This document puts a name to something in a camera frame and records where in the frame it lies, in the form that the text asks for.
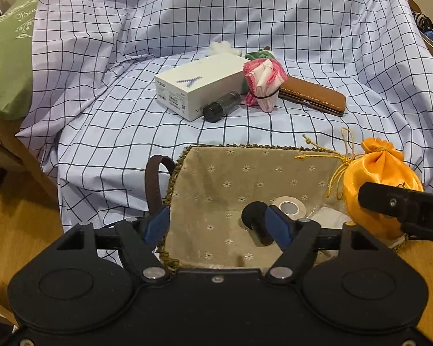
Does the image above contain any white black-checked sheet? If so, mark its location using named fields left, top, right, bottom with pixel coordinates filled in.
left=15, top=0, right=433, bottom=231

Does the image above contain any woven basket with floral liner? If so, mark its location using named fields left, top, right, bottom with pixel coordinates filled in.
left=145, top=144, right=412, bottom=274

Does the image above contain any green soft cloth item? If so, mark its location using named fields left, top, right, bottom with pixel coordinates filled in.
left=245, top=46, right=277, bottom=61

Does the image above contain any white cardboard box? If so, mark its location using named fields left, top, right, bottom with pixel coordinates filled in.
left=154, top=54, right=248, bottom=122

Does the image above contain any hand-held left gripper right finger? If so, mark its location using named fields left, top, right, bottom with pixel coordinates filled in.
left=265, top=205, right=379, bottom=283

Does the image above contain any brown leather case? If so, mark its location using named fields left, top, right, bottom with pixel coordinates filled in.
left=278, top=76, right=347, bottom=117

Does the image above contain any black cylindrical bottle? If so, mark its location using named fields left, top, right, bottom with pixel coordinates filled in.
left=202, top=91, right=242, bottom=123

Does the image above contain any white tissue packet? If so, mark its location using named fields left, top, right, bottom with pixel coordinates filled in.
left=308, top=206, right=352, bottom=224

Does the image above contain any wooden table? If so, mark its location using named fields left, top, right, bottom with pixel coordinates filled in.
left=0, top=113, right=64, bottom=202

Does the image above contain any green printed pillow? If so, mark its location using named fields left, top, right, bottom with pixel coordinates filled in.
left=0, top=0, right=46, bottom=119

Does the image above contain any orange satin pouch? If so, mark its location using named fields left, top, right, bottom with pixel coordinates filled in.
left=295, top=127, right=424, bottom=240

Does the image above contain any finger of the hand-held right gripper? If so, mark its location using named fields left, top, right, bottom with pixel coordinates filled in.
left=358, top=182, right=424, bottom=224

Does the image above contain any black foam roller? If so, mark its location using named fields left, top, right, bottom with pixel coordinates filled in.
left=241, top=202, right=275, bottom=247

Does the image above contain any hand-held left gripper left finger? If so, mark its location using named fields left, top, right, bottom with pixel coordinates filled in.
left=56, top=205, right=172, bottom=283

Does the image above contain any pink and white cloth bundle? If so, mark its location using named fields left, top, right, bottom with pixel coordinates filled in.
left=242, top=58, right=288, bottom=112

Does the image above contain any beige tape roll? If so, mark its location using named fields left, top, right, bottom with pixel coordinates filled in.
left=272, top=196, right=307, bottom=220

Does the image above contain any white cotton fluff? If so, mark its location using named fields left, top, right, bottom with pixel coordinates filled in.
left=207, top=41, right=239, bottom=57

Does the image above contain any black white patterned item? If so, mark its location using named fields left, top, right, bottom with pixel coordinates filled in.
left=411, top=11, right=433, bottom=33

